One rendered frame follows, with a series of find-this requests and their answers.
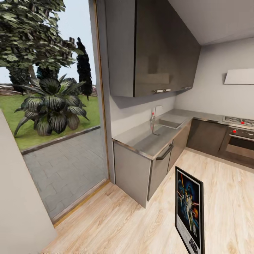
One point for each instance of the fixed window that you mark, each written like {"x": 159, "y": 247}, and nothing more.
{"x": 51, "y": 93}

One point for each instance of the oven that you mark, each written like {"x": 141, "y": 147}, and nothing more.
{"x": 238, "y": 142}

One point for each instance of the poster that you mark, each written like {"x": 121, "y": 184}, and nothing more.
{"x": 189, "y": 211}

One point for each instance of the dishwasher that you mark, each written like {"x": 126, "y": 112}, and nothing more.
{"x": 158, "y": 169}

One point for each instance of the drop in sink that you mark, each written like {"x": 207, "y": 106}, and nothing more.
{"x": 169, "y": 120}

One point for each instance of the cabinet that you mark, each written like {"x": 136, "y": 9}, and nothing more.
{"x": 190, "y": 58}
{"x": 145, "y": 46}

